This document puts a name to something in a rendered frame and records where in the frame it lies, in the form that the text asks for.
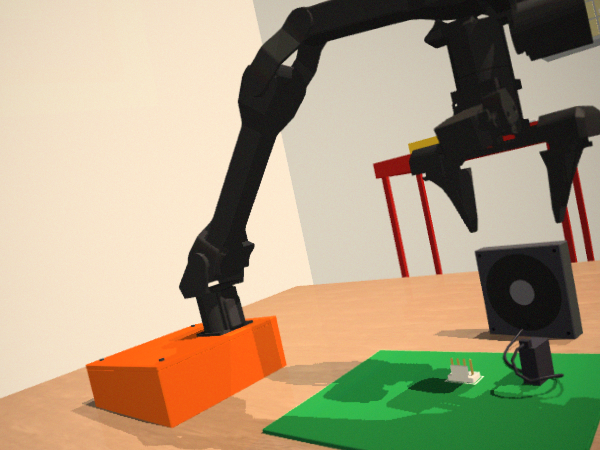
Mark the green flat board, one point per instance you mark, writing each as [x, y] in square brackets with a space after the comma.
[432, 400]

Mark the black fan cable with plug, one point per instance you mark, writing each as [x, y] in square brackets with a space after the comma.
[535, 358]

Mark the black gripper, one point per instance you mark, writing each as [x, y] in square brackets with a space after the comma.
[566, 132]

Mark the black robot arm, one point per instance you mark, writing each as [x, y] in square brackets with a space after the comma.
[271, 94]

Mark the black cooling fan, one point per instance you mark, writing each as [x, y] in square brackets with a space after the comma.
[530, 284]

